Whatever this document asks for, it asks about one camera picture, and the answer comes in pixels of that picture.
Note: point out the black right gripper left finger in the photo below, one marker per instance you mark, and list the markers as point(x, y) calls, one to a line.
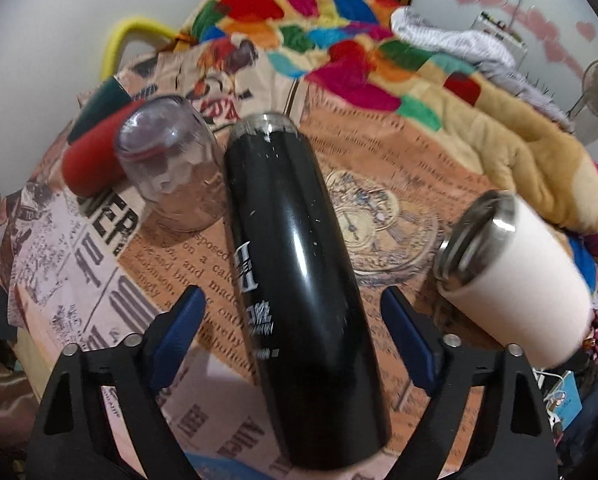
point(72, 436)

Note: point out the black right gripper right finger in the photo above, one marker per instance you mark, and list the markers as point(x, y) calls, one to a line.
point(511, 437)

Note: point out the black steel thermos bottle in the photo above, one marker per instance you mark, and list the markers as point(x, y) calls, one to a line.
point(302, 309)

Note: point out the clear glass cup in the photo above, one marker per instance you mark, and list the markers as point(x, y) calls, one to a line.
point(173, 159)

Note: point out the dark green cup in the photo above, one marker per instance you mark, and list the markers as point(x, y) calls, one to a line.
point(106, 100)

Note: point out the blue card tag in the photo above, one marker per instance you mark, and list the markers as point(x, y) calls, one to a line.
point(563, 401)

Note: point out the white steel tumbler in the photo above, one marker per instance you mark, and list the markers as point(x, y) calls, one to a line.
point(503, 268)

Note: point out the newspaper print tablecloth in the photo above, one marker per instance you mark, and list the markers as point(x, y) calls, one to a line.
point(93, 271)

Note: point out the red thermos bottle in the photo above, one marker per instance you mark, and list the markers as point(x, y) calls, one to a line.
point(90, 164)

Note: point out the white patterned cloth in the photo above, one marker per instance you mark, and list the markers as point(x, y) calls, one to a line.
point(482, 50)

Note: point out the white cabinet with items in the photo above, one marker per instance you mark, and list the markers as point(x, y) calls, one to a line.
point(499, 29)

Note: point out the colourful patchwork blanket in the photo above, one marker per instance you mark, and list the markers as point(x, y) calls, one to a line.
point(347, 47)

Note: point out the yellow metal chair frame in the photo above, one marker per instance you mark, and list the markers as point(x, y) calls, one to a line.
point(124, 29)

